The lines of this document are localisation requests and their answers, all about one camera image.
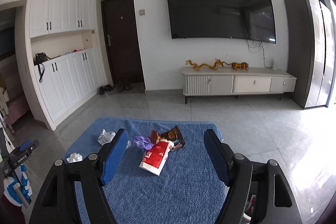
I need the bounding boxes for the red white paper cup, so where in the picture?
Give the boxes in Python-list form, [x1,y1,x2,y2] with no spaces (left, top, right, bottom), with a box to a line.
[139,139,174,176]

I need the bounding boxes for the white red tissue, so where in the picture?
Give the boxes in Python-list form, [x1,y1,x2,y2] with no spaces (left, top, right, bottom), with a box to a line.
[66,152,83,163]

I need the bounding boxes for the dark red sleeve forearm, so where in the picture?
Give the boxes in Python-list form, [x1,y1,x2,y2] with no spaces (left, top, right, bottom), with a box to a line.
[1,194,26,224]

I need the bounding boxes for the blue white gloved left hand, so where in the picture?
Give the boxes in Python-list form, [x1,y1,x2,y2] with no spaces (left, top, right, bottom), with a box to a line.
[3,165,33,207]

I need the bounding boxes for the blue carpet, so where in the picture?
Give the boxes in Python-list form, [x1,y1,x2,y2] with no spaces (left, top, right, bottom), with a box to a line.
[65,117,226,223]

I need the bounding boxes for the crumpled white printed wrapper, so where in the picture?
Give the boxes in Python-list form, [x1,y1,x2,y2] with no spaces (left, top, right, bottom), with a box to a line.
[97,129,116,146]

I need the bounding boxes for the white lower shoe cabinet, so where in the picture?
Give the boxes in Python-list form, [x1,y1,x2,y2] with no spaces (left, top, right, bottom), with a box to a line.
[34,48,102,126]

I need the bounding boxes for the red brown snack bag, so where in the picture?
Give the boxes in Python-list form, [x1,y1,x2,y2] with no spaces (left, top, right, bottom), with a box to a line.
[150,126,185,151]

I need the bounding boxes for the black handbag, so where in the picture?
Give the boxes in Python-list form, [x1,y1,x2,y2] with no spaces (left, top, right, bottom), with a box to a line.
[34,52,51,83]

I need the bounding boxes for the purple plastic bag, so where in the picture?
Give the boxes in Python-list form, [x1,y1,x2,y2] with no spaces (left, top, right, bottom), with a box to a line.
[133,135,154,151]

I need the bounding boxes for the white TV stand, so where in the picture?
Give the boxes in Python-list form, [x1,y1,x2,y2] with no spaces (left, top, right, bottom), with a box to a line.
[182,67,297,98]

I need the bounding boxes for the golden tiger figurine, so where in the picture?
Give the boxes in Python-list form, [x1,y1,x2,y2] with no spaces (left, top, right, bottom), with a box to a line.
[224,61,249,70]

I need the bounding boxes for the golden dragon figurine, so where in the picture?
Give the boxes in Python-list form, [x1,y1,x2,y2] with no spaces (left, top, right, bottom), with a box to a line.
[185,59,224,71]

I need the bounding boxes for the brown shoes by door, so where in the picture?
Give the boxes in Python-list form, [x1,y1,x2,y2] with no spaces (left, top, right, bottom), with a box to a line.
[117,80,132,92]

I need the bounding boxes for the white upper cabinet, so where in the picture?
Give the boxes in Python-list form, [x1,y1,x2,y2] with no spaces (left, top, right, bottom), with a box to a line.
[29,0,92,38]

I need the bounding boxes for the dark brown entrance door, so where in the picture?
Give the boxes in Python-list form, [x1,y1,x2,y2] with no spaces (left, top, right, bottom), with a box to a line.
[101,0,144,85]

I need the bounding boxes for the grey tall cabinet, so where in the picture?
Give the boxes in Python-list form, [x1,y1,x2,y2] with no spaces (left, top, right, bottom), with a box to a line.
[284,0,335,109]

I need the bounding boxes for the wall mounted television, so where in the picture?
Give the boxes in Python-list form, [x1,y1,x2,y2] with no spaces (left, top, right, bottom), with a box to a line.
[167,0,276,44]

